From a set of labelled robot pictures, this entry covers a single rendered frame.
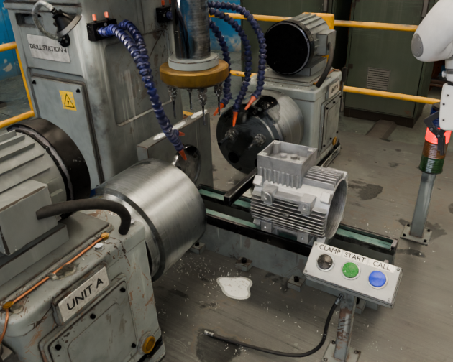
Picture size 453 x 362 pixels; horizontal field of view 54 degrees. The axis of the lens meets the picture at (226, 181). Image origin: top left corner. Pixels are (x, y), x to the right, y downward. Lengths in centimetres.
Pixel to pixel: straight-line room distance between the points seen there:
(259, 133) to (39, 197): 85
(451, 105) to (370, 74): 333
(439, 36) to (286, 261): 65
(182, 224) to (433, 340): 63
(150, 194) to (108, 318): 27
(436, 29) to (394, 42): 332
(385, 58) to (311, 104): 281
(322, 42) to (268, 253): 80
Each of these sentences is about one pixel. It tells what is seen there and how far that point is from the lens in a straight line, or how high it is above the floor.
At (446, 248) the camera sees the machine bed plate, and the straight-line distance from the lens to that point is 147.
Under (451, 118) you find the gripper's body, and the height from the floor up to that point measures 127.
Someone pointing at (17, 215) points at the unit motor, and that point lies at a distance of 69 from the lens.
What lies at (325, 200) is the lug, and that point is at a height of 108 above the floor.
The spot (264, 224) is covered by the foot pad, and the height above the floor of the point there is 98.
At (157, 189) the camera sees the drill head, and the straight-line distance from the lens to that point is 97.
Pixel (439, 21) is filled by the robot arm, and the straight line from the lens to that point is 95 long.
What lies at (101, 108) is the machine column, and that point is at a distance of 121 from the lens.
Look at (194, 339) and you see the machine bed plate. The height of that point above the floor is 80.
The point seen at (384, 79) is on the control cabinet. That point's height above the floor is 43.
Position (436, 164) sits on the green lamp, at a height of 106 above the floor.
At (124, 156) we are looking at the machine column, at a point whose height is 108.
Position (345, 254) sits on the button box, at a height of 108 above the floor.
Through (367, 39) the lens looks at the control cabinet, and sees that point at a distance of 433.
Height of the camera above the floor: 163
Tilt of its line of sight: 29 degrees down
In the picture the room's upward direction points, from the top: 2 degrees counter-clockwise
